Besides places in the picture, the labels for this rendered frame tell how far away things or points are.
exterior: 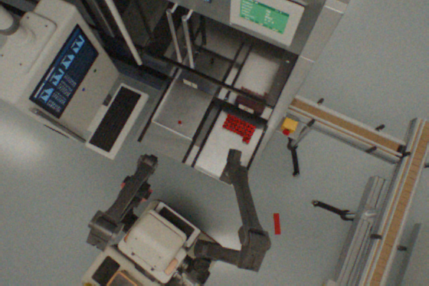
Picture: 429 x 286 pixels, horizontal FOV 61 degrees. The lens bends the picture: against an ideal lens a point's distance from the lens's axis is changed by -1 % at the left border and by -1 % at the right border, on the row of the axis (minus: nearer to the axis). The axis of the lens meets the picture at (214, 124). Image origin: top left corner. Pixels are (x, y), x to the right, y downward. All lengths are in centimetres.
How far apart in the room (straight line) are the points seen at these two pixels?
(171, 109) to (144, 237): 87
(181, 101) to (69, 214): 144
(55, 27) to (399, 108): 270
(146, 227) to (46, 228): 172
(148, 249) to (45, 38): 97
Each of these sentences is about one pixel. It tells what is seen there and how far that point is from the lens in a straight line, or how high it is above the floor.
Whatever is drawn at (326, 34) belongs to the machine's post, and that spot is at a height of 198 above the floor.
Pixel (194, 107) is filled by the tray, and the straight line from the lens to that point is 217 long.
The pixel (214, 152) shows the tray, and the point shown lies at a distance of 210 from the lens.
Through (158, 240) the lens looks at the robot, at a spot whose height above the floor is 138.
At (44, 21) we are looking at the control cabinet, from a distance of 175.
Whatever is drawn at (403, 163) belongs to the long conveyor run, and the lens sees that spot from 228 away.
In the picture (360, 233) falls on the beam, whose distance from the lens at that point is 255.
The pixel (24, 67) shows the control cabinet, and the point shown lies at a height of 158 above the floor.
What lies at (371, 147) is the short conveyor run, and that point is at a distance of 220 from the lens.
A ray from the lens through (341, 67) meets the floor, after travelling 339.
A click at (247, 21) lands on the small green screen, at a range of 122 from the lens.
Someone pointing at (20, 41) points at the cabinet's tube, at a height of 164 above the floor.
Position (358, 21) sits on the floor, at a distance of 364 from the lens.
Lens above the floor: 295
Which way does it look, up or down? 75 degrees down
